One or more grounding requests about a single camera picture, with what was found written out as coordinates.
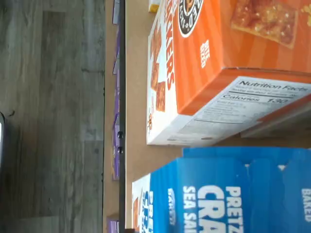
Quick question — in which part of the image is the blue and white pretzel box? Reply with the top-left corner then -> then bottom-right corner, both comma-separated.
132,146 -> 311,233

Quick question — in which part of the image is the wooden shelf board under cracker boxes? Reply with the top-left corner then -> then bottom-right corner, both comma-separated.
124,0 -> 311,230

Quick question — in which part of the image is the purple Annie's hidden veggies box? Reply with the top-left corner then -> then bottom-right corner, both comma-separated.
112,70 -> 121,125

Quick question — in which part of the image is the purple Annie's box orange label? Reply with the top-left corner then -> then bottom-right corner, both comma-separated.
111,118 -> 121,181

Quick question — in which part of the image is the orange and white cracker box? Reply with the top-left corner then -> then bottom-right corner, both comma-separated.
145,0 -> 311,146

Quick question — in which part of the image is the yellow box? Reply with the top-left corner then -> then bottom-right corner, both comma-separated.
148,0 -> 161,13

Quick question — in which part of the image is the purple Annie's box brown label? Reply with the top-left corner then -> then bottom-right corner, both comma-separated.
106,219 -> 120,233

